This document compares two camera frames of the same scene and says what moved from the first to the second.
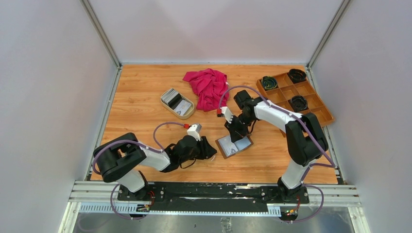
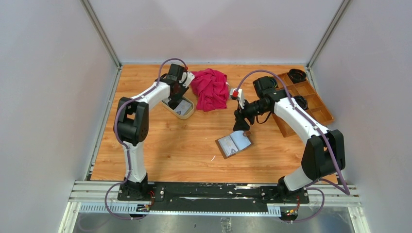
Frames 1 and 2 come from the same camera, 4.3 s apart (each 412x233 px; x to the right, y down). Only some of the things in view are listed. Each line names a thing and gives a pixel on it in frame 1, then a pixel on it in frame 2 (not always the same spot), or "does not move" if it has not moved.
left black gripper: (206, 150) → (182, 89)
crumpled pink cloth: (211, 87) does not move
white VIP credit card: (228, 146) does not move
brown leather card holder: (229, 149) does not move
